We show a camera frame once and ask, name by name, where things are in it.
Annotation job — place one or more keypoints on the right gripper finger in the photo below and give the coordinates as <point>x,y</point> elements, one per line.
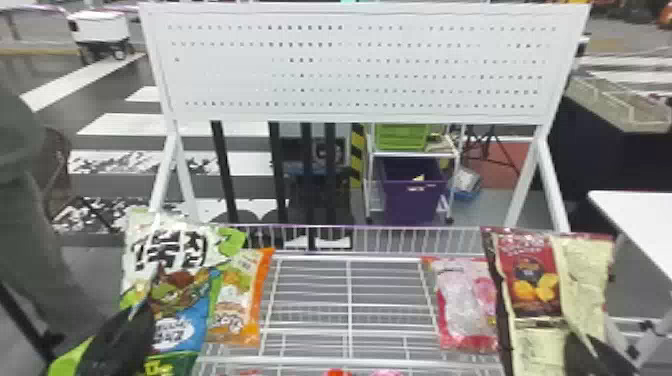
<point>614,365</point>
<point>578,359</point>

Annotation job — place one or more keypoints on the red snack packet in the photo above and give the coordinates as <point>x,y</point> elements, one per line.
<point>527,278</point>

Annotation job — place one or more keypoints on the pink snack packet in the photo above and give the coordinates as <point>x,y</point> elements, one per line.
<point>464,304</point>

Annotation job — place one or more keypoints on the white side table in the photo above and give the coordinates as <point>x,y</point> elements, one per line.
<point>638,223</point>

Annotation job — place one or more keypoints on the purple crate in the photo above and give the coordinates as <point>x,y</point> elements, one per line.
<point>412,191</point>

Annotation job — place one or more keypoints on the white shelf trolley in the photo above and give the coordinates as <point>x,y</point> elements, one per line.
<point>370,173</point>

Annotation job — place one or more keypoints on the green basket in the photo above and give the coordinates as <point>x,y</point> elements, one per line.
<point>401,137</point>

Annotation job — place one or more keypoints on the orange snack packet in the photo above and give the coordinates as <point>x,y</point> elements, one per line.
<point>239,299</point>

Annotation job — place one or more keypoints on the green and white snack packet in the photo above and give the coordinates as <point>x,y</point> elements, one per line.
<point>168,244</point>

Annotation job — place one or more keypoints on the black and green snack packet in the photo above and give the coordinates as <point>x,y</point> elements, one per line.
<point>113,344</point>

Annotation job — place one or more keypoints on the yellow and black striped post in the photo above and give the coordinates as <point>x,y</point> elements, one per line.
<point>357,155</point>

